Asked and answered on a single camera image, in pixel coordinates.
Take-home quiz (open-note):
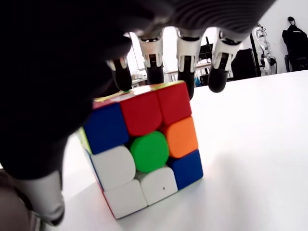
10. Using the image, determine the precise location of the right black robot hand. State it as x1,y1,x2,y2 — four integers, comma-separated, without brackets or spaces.
0,0,277,227

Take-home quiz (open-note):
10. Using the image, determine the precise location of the multicoloured Rubik's cube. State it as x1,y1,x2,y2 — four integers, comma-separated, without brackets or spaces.
77,80,204,219

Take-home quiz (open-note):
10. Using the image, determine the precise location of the black case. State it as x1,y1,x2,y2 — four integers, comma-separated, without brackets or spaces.
230,48,260,81

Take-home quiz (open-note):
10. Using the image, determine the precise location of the white hanging humanoid robot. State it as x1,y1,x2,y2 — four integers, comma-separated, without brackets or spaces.
252,23,277,77

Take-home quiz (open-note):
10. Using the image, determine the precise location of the black clothed figure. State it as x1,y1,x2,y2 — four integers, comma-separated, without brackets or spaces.
282,16,308,72

